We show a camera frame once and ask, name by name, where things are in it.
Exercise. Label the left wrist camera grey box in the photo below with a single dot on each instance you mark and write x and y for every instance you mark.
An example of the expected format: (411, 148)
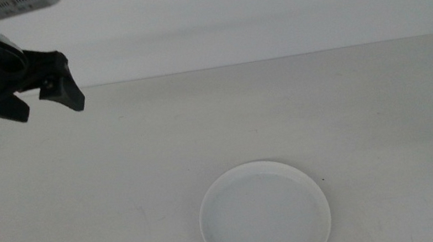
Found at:
(26, 3)

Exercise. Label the white shallow bowl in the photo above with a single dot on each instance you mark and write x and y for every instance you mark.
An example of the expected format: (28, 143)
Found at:
(264, 216)

